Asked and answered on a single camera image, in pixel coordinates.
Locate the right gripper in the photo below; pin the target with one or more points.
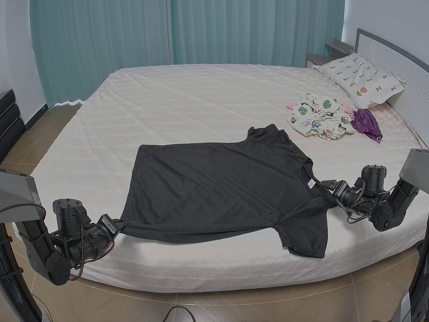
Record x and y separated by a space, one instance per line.
350 198

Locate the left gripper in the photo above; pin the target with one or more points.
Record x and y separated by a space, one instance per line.
97 243

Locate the black T-shirt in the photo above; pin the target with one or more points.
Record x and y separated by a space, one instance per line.
218 186

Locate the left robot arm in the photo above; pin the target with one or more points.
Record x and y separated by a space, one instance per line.
37 247

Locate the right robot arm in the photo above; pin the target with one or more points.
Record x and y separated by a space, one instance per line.
398 203

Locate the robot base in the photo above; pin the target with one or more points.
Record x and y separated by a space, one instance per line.
404 309

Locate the bed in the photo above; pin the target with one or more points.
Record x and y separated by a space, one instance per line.
201 96

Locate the white printed pyjama top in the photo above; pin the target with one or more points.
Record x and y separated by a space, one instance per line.
315 122

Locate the purple garment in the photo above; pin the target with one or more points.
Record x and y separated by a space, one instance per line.
367 122

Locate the pink garment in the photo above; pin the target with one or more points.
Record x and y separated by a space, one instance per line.
348 110

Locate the white printed pillow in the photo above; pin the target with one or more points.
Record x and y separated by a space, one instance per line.
362 75

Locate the grey bedside table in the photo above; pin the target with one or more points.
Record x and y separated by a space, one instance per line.
318 59

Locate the dark grey chest of drawers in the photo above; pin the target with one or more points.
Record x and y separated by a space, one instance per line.
10 122

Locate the blue-green curtain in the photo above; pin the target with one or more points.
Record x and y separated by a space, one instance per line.
251 22
100 29

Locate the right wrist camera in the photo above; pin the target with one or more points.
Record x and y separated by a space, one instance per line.
359 183

